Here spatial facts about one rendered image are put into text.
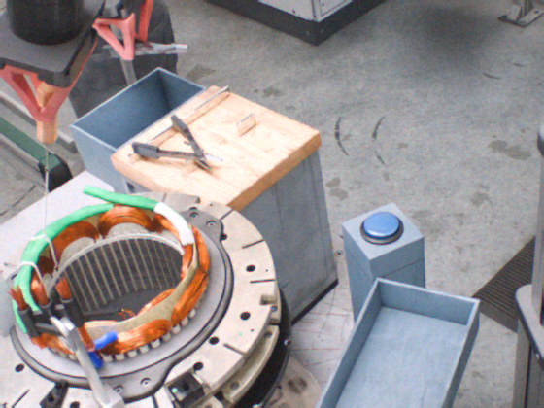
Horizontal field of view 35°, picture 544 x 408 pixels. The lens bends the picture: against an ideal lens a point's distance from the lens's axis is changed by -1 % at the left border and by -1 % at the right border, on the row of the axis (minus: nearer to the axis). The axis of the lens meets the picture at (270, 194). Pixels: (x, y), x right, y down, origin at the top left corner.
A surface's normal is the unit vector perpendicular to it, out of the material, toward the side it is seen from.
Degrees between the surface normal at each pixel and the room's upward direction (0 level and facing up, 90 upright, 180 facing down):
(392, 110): 0
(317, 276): 90
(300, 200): 90
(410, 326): 0
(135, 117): 90
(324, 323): 0
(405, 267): 90
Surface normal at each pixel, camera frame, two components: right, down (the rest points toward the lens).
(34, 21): -0.07, 0.75
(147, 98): 0.72, 0.37
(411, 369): -0.15, -0.75
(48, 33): 0.27, 0.76
